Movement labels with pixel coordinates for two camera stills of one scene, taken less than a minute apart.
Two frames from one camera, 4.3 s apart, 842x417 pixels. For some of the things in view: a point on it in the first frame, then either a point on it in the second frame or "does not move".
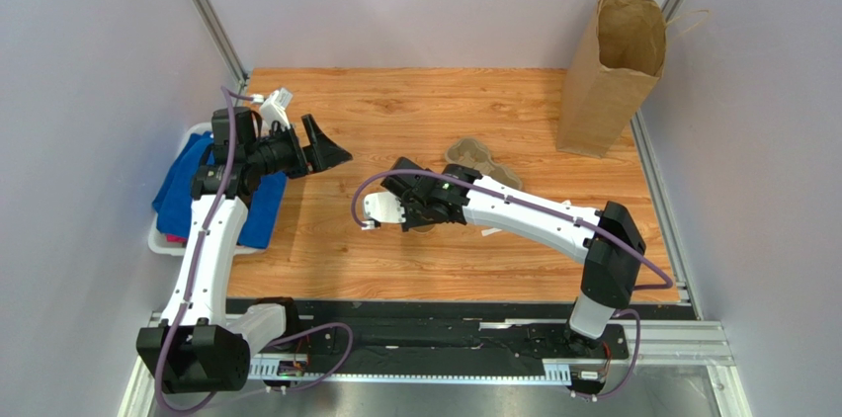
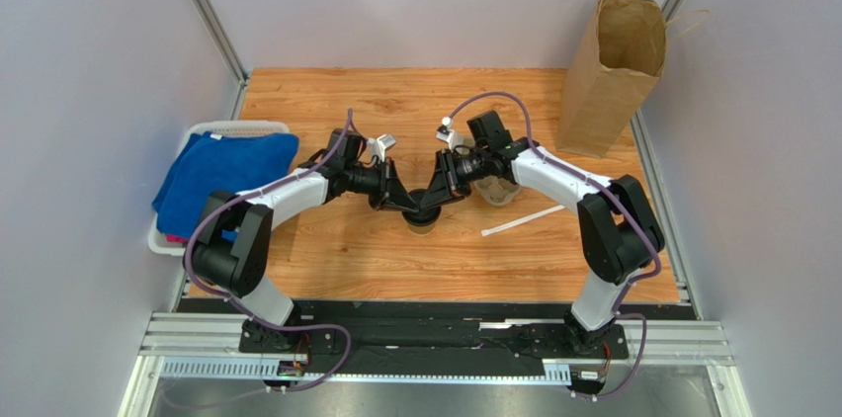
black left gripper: (319, 155) -> (390, 192)
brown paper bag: (618, 62) does not move
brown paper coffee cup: (426, 228) does not move
